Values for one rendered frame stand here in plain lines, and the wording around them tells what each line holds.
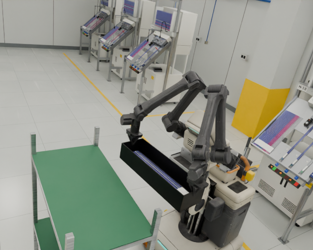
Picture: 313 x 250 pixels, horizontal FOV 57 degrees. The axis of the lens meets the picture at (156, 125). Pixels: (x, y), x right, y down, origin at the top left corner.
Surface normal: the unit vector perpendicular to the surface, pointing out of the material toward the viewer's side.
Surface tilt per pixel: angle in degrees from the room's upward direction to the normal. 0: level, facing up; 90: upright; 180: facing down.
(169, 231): 0
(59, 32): 90
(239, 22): 90
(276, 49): 90
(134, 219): 0
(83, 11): 90
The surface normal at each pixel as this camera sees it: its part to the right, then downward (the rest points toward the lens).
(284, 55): 0.49, 0.45
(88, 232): 0.16, -0.89
